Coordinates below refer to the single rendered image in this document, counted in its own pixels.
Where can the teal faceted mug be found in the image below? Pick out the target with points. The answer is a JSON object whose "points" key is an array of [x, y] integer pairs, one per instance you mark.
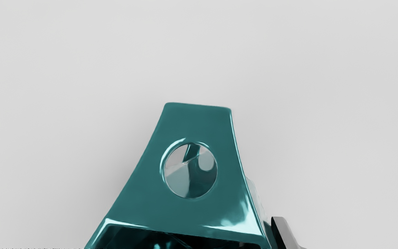
{"points": [[199, 214]]}

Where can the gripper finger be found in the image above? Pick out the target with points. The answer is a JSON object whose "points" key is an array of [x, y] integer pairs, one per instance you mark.
{"points": [[285, 235]]}

